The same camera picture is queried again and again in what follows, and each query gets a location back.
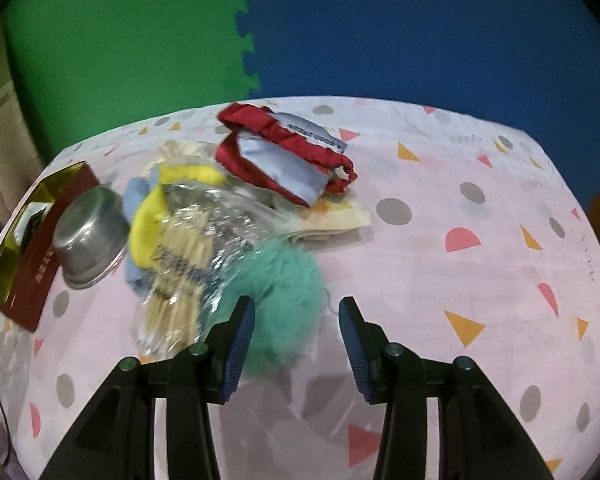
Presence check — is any cream scrunchie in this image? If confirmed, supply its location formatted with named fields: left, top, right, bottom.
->
left=155, top=140, right=218, bottom=168

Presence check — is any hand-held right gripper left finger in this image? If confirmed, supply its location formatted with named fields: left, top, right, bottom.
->
left=39, top=296, right=257, bottom=480

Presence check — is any steel bowl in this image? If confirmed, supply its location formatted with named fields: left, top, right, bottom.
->
left=52, top=186, right=131, bottom=291

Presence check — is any red trimmed blue satin pouch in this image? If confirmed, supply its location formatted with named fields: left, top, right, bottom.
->
left=216, top=102, right=358, bottom=208

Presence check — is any light blue fluffy sock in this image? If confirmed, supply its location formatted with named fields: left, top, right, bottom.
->
left=122, top=170, right=168, bottom=296

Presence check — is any small black object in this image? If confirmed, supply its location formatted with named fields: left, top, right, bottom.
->
left=16, top=201, right=53, bottom=252

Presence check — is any yellow cloth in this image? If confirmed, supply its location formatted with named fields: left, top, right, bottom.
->
left=129, top=165, right=227, bottom=270

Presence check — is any green foam puzzle mat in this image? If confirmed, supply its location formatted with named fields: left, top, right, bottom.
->
left=2, top=0, right=258, bottom=161

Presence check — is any beige printed curtain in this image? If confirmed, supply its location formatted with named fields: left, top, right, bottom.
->
left=0, top=20, right=46, bottom=241

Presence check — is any orange patterned cream towel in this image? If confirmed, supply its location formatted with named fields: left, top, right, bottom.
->
left=260, top=192, right=373, bottom=247

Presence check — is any blue foam puzzle mat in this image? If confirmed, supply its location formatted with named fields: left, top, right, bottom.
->
left=227, top=0, right=600, bottom=206

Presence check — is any teal fluffy sock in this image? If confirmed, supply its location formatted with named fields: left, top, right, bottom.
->
left=215, top=240, right=328, bottom=376

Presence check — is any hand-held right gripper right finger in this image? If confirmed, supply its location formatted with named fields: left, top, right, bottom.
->
left=338, top=296, right=563, bottom=480

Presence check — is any clear plastic packet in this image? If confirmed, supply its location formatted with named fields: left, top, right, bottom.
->
left=135, top=185, right=291, bottom=356

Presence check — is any red and gold tin box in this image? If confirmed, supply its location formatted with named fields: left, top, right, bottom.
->
left=0, top=161, right=103, bottom=333

